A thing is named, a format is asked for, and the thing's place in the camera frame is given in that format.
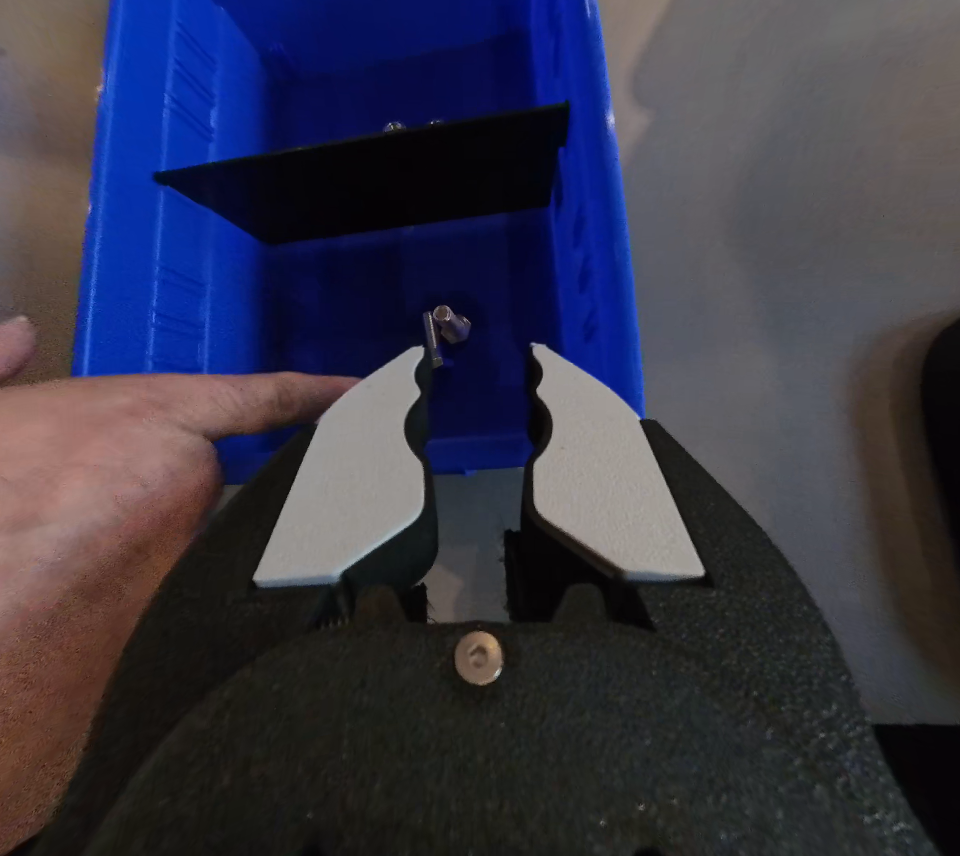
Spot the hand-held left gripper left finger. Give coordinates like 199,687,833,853
252,344,442,588

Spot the blue plastic bin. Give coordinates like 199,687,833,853
71,0,646,487

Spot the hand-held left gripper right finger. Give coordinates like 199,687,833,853
521,343,708,584

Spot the black bin divider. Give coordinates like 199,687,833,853
153,102,571,246

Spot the person's left hand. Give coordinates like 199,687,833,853
0,314,363,855

